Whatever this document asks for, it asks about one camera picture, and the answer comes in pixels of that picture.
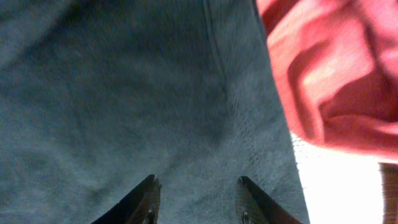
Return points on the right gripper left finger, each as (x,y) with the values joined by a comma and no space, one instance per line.
(140,206)

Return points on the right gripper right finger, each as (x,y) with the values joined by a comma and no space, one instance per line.
(254,206)

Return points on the black Nike t-shirt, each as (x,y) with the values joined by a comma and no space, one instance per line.
(97,95)

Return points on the red printed t-shirt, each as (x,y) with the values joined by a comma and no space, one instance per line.
(335,67)

